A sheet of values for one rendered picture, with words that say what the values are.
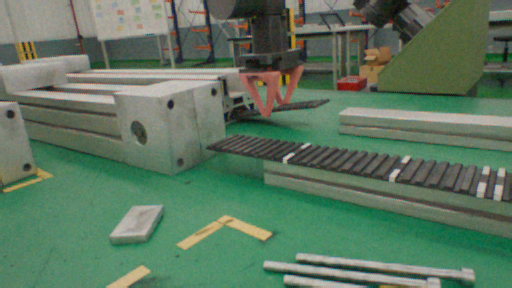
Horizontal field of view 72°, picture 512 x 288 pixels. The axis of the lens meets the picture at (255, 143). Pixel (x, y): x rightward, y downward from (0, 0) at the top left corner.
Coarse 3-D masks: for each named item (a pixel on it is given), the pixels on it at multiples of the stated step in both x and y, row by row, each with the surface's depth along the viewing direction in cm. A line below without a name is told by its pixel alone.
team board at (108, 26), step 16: (96, 0) 597; (112, 0) 586; (128, 0) 575; (144, 0) 565; (160, 0) 555; (96, 16) 607; (112, 16) 596; (128, 16) 585; (144, 16) 574; (160, 16) 564; (96, 32) 618; (112, 32) 607; (128, 32) 595; (144, 32) 584; (160, 32) 573
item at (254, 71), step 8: (248, 64) 56; (256, 64) 56; (264, 64) 58; (240, 72) 55; (248, 72) 54; (256, 72) 53; (264, 72) 53; (272, 72) 53; (248, 80) 55; (256, 80) 55; (264, 80) 53; (272, 80) 52; (248, 88) 56; (256, 88) 57; (272, 88) 53; (256, 96) 56; (272, 96) 55; (256, 104) 57; (272, 104) 56; (264, 112) 57
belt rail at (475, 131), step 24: (360, 120) 49; (384, 120) 47; (408, 120) 45; (432, 120) 43; (456, 120) 42; (480, 120) 42; (504, 120) 41; (456, 144) 42; (480, 144) 41; (504, 144) 40
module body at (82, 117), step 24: (0, 96) 66; (24, 96) 59; (48, 96) 54; (72, 96) 51; (96, 96) 49; (24, 120) 65; (48, 120) 57; (72, 120) 52; (96, 120) 48; (72, 144) 54; (96, 144) 50; (120, 144) 46
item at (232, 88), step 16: (80, 80) 84; (96, 80) 80; (112, 80) 76; (128, 80) 73; (144, 80) 69; (160, 80) 67; (224, 80) 60; (240, 80) 65; (224, 96) 60; (240, 96) 64; (224, 112) 61
